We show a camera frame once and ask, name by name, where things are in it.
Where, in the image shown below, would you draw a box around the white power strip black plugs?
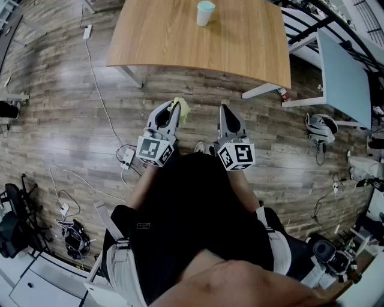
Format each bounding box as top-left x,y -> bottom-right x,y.
120,147 -> 136,170

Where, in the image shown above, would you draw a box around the person's left grey harness strap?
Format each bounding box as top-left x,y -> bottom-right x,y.
94,200 -> 148,307

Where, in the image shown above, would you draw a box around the white power cable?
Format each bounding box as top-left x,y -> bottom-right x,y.
85,38 -> 127,149

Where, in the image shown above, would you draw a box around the yellow cloth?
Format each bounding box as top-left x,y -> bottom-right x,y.
167,97 -> 192,124

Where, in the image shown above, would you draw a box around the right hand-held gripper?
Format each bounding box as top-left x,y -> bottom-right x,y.
214,104 -> 256,171

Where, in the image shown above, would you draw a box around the black bag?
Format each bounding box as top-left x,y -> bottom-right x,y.
58,218 -> 92,260

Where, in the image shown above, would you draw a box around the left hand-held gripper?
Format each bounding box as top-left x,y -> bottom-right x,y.
135,100 -> 182,167

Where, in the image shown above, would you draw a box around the light blue desk panel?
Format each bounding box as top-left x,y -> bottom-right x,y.
316,28 -> 373,130

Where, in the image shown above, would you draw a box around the black camera device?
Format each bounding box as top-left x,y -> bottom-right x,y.
311,239 -> 359,283

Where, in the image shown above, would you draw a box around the person's grey harness strap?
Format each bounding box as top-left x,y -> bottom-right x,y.
254,206 -> 292,276
94,200 -> 148,307

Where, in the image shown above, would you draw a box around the person's right forearm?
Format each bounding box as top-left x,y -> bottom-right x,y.
227,168 -> 262,215

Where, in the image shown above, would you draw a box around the white table leg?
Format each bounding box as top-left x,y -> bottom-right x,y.
241,82 -> 284,100
115,65 -> 148,89

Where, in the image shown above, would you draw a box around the person's chin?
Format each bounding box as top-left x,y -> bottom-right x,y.
149,248 -> 334,307

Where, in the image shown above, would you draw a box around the person's left forearm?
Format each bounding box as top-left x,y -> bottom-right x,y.
125,164 -> 160,210

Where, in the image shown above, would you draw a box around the black office chair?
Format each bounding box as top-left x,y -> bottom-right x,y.
0,175 -> 53,260

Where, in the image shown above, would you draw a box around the wooden table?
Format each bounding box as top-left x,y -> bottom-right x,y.
281,0 -> 384,73

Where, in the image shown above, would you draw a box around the white cabinet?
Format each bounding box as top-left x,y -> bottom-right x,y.
8,254 -> 91,307

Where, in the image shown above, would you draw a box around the person's right grey harness strap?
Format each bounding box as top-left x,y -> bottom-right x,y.
254,206 -> 292,276

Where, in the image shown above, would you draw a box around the person's black shirt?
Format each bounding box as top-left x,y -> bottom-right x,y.
101,151 -> 313,307

